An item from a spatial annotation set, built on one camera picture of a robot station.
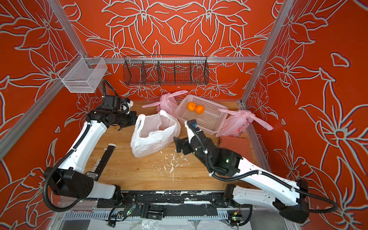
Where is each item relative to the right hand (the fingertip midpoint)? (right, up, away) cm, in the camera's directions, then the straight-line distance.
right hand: (180, 133), depth 64 cm
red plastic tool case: (+38, -11, +25) cm, 47 cm away
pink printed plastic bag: (+35, +4, +21) cm, 41 cm away
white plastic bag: (-14, -2, +7) cm, 16 cm away
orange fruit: (+8, +15, +44) cm, 47 cm away
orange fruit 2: (+14, +12, +42) cm, 46 cm away
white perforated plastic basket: (+24, +4, +42) cm, 49 cm away
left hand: (-23, +7, +13) cm, 27 cm away
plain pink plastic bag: (-9, +16, +33) cm, 38 cm away
